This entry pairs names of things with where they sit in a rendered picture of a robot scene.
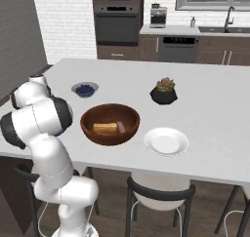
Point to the tan bun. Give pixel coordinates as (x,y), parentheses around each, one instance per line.
(104,127)

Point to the white plate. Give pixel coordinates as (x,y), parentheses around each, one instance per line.
(166,141)

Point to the grey dishwasher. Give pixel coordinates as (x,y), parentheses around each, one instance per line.
(178,49)

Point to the dark sink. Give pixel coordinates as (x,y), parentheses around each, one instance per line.
(224,30)

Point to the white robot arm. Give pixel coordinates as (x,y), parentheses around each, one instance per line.
(49,150)

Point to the black sink tap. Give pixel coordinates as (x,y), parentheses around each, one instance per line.
(229,17)

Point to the black wall oven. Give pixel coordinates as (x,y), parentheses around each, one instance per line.
(116,23)

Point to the brown wooden bowl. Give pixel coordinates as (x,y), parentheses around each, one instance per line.
(109,124)

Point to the succulent in black pot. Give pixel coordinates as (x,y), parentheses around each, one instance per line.
(163,92)

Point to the silver coffee machine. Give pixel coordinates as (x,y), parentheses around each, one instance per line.
(158,16)

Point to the grey soap bottle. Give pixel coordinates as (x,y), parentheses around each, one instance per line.
(193,22)

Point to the brown drawer under oven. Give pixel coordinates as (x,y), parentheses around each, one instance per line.
(118,52)

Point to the brown base cupboards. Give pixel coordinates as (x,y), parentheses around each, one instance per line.
(224,50)

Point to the brown sausage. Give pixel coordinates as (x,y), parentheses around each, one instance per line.
(121,127)

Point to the grey bowl of blueberries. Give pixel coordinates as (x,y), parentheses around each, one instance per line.
(85,89)

